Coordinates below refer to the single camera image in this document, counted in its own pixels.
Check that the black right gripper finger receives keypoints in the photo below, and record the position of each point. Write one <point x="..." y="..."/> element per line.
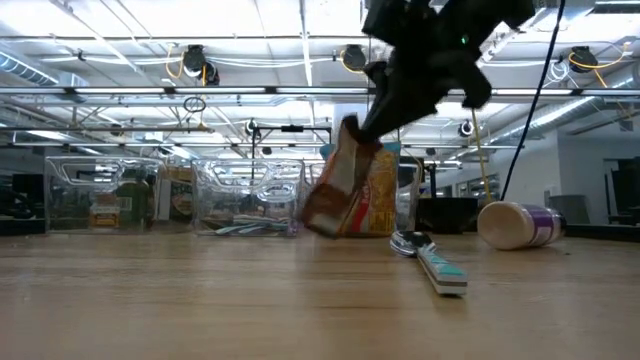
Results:
<point x="380" y="72"/>
<point x="405" y="105"/>

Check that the black background monitor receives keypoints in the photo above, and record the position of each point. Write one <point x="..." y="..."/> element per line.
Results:
<point x="27" y="187"/>

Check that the grey chair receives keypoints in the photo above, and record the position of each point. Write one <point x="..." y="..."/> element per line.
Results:
<point x="570" y="207"/>

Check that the silver ceiling duct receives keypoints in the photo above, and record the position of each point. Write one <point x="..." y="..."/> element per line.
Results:
<point x="550" y="117"/>
<point x="25" y="70"/>

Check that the white pillar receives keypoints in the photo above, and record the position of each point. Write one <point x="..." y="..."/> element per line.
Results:
<point x="345" y="112"/>

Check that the orange snack packet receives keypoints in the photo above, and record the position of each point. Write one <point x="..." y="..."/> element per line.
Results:
<point x="340" y="185"/>

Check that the green spice jar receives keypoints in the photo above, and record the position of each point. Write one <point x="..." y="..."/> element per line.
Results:
<point x="134" y="200"/>

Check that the purple label spice jar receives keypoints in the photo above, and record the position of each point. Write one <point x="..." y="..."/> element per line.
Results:
<point x="515" y="225"/>

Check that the dark background cabinet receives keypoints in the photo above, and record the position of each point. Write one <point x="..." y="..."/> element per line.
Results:
<point x="625" y="190"/>

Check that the clear plastic bin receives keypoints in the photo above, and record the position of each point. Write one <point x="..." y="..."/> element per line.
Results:
<point x="407" y="210"/>
<point x="225" y="200"/>
<point x="65" y="200"/>

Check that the brown spice jar black lid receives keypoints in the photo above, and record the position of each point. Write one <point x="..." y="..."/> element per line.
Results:
<point x="105" y="216"/>

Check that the blue ramen packet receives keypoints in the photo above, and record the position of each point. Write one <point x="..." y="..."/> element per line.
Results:
<point x="387" y="200"/>

